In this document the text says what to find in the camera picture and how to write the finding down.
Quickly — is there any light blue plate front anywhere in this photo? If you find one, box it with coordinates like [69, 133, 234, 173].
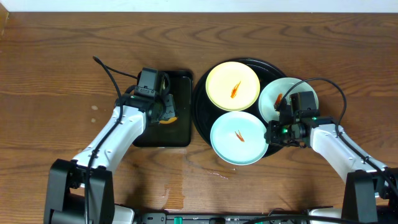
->
[210, 111, 269, 166]

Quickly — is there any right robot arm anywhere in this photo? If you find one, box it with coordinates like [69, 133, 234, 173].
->
[264, 110, 397, 223]

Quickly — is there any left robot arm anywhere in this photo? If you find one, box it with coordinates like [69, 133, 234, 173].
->
[44, 93, 176, 223]

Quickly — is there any black round tray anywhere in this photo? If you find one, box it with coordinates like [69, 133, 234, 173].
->
[191, 58, 286, 144]

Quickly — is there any pale green plate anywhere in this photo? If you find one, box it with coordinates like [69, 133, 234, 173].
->
[259, 77, 319, 123]

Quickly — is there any green and yellow sponge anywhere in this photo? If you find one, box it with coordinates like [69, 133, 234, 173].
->
[159, 116, 178, 124]

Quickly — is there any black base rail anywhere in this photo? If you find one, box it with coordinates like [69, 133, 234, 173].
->
[133, 212, 312, 224]

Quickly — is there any black rectangular tray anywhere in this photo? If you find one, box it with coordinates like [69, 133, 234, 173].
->
[133, 70, 192, 147]

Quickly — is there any yellow plate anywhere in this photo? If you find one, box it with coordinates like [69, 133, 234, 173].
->
[205, 62, 261, 111]

